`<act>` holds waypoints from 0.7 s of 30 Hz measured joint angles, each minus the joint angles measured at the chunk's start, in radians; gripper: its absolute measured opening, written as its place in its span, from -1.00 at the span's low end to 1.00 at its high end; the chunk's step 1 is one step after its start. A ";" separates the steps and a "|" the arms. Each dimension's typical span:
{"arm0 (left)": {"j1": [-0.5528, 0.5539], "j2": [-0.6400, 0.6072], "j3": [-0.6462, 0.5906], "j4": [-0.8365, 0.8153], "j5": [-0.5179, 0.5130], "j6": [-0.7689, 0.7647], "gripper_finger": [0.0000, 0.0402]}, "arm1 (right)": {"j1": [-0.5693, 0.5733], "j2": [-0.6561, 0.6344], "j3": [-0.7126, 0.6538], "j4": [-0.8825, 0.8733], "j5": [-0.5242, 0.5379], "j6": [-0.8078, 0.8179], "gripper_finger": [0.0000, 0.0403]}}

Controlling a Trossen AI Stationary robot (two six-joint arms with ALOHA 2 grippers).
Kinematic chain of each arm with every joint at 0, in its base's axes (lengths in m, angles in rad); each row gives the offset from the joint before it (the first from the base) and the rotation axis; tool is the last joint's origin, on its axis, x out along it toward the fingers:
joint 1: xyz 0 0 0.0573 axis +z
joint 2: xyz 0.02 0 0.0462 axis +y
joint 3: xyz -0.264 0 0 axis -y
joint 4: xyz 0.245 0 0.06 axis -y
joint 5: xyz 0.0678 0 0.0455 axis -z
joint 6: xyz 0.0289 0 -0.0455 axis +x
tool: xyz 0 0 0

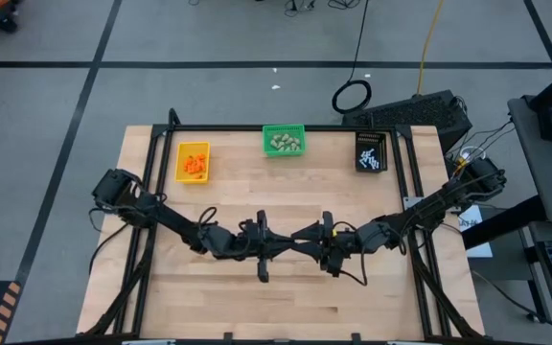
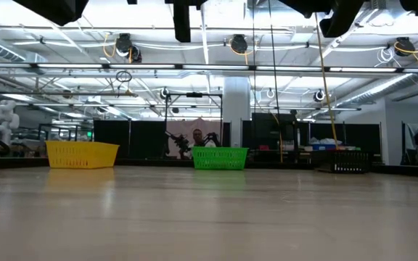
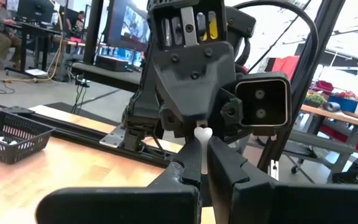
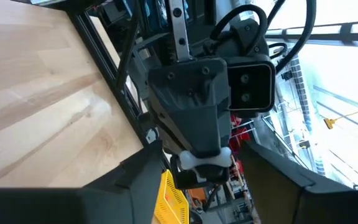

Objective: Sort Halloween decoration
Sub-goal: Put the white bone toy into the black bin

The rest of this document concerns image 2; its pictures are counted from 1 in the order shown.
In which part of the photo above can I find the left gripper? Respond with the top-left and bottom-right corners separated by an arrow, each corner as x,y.
12,0 -> 91,28

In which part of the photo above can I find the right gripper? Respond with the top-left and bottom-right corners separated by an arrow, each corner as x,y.
277,0 -> 366,39

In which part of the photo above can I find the white building column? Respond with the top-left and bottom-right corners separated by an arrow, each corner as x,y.
223,76 -> 252,147

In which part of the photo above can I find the pink curtain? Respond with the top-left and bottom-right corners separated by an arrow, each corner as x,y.
165,117 -> 225,160

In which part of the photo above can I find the black partition screen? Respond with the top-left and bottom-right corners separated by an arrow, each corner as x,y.
298,122 -> 383,157
92,120 -> 167,160

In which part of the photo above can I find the blue box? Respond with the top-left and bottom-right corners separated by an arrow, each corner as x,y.
309,142 -> 337,152

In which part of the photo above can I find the black cabinet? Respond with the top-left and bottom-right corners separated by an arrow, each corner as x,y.
241,112 -> 298,152

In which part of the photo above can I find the green plastic basket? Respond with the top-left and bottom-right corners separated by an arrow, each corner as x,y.
192,146 -> 250,171

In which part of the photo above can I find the black plastic basket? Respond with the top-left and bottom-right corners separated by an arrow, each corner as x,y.
317,149 -> 374,174

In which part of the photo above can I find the yellow plastic basket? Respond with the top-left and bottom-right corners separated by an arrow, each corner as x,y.
45,140 -> 120,170

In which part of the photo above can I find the yellow hanging strap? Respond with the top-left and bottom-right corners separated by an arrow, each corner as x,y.
313,14 -> 340,150

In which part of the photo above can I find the black stand frame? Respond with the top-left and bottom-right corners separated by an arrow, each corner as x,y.
163,92 -> 224,160

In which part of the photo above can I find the black hanging cable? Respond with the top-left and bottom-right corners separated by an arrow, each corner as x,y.
268,0 -> 285,164

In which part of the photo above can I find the black table frame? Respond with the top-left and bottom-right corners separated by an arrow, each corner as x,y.
0,155 -> 418,175

